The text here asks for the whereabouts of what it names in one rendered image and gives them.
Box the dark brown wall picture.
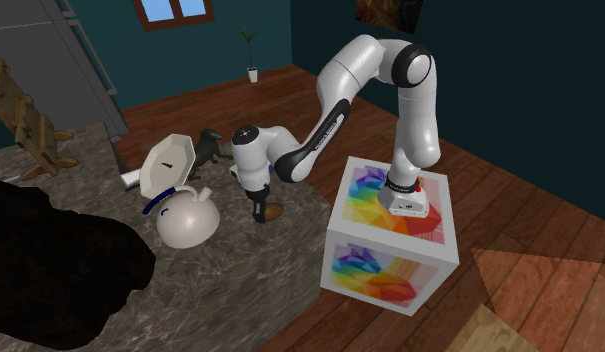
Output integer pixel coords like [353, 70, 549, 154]
[353, 0, 425, 35]

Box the black shapeless lump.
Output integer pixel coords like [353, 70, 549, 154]
[0, 175, 157, 351]

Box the dark green dinosaur figure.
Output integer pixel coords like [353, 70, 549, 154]
[190, 128, 235, 181]

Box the white octagonal plate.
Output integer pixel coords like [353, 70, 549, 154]
[137, 133, 197, 201]

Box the white flat box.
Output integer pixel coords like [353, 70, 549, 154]
[119, 167, 143, 189]

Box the potted plant in white pot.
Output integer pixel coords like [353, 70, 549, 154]
[236, 24, 261, 85]

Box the grey refrigerator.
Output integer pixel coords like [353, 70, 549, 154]
[0, 0, 131, 143]

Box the white kettle with blue handle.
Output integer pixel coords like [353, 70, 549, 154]
[141, 184, 222, 250]

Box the wooden rack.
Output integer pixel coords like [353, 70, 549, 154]
[0, 52, 81, 182]

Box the rainbow patterned robot stand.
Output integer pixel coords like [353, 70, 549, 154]
[319, 155, 461, 318]

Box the brown rounded object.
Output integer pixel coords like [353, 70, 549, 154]
[264, 201, 286, 223]

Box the brown framed window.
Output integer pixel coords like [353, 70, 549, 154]
[131, 0, 217, 33]

